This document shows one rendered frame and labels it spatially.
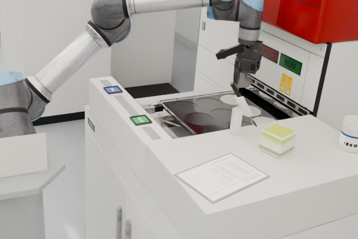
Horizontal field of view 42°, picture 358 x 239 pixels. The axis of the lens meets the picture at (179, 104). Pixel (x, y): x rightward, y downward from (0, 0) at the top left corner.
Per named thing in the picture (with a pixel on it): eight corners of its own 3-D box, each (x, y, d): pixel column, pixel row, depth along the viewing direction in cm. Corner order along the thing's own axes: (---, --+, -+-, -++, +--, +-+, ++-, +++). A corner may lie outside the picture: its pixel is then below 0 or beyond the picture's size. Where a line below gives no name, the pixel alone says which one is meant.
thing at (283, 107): (236, 96, 202) (239, 75, 198) (304, 142, 167) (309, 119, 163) (233, 96, 201) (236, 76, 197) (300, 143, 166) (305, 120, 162)
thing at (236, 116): (243, 129, 147) (249, 90, 142) (250, 134, 144) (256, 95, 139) (227, 131, 144) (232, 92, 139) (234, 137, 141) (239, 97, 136)
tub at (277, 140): (272, 141, 140) (275, 122, 138) (293, 151, 136) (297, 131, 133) (257, 149, 135) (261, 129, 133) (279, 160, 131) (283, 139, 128)
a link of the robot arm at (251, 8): (240, -8, 164) (265, -6, 163) (236, 23, 168) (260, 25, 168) (240, -3, 157) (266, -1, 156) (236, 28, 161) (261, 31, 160)
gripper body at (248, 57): (254, 76, 166) (259, 44, 161) (231, 72, 169) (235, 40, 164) (259, 70, 173) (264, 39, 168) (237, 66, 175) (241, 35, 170)
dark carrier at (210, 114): (237, 92, 193) (237, 91, 193) (290, 129, 165) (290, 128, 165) (162, 103, 178) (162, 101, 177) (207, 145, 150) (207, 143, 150)
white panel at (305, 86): (199, 73, 233) (207, -8, 217) (309, 149, 168) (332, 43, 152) (194, 73, 232) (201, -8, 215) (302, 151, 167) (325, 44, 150)
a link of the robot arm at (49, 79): (-12, 98, 153) (110, -11, 159) (7, 107, 168) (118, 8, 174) (11, 123, 151) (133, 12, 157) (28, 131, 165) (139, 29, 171)
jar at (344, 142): (349, 140, 145) (356, 113, 141) (366, 150, 140) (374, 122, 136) (332, 143, 142) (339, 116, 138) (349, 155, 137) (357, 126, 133)
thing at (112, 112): (111, 108, 188) (112, 75, 182) (171, 179, 144) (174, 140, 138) (88, 110, 184) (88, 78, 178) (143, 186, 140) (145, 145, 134)
